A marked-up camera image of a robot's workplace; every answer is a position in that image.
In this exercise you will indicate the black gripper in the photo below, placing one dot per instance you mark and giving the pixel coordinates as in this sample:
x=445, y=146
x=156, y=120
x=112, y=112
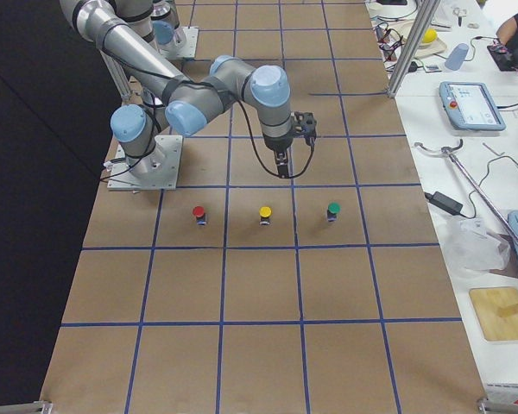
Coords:
x=277, y=144

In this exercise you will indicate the yellow push button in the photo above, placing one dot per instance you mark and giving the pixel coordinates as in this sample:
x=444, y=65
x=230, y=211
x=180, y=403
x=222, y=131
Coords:
x=265, y=213

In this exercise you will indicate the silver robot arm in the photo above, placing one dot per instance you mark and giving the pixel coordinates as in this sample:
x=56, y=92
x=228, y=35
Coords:
x=190, y=106
x=123, y=30

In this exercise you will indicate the green push button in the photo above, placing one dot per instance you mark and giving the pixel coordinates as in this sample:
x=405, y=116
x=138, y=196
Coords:
x=332, y=211

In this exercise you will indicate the red push button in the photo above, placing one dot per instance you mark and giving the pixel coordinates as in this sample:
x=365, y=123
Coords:
x=199, y=214

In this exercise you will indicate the black power adapter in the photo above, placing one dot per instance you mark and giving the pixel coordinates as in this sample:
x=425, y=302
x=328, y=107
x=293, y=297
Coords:
x=444, y=203

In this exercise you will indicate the metal grabber stick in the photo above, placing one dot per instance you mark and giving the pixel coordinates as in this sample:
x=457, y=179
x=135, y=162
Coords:
x=450, y=153

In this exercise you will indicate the yellow ball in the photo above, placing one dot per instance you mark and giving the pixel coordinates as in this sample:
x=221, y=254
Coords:
x=429, y=37

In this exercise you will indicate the blue teach pendant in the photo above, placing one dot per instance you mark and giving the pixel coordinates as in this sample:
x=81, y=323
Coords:
x=469, y=106

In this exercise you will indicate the blue plastic cup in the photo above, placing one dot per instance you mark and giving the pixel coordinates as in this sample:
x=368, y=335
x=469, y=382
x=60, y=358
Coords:
x=457, y=57

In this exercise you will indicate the clear plastic bag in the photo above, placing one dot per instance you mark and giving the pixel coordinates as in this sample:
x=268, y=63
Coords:
x=471, y=245

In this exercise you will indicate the wooden cutting board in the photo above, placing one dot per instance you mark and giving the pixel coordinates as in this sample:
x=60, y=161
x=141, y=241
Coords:
x=497, y=312

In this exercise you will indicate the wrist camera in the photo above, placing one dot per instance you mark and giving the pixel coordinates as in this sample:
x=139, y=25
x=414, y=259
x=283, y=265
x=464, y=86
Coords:
x=304, y=125

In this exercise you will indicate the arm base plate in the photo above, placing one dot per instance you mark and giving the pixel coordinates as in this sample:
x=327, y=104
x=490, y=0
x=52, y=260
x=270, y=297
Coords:
x=159, y=170
x=176, y=44

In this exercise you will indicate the aluminium frame post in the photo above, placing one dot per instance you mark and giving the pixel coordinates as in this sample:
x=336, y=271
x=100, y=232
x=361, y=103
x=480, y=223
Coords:
x=420, y=25

